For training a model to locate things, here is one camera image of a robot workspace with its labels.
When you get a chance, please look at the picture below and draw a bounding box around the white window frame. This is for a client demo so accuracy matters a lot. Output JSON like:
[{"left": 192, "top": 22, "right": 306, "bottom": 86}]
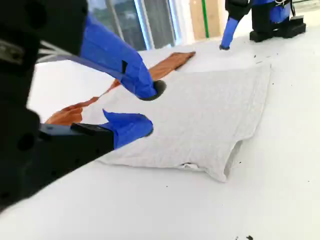
[{"left": 87, "top": 0, "right": 182, "bottom": 52}]

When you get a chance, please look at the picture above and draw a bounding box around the grey t-shirt with brown sleeves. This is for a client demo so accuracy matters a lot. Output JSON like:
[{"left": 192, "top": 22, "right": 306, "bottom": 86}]
[{"left": 44, "top": 51, "right": 272, "bottom": 183}]

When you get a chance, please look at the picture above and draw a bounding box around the green strip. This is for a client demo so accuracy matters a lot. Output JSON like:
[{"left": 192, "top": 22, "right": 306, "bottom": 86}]
[{"left": 201, "top": 0, "right": 210, "bottom": 39}]

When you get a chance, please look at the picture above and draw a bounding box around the light wooden board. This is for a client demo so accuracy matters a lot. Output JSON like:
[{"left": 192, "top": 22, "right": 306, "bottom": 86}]
[{"left": 189, "top": 0, "right": 227, "bottom": 40}]

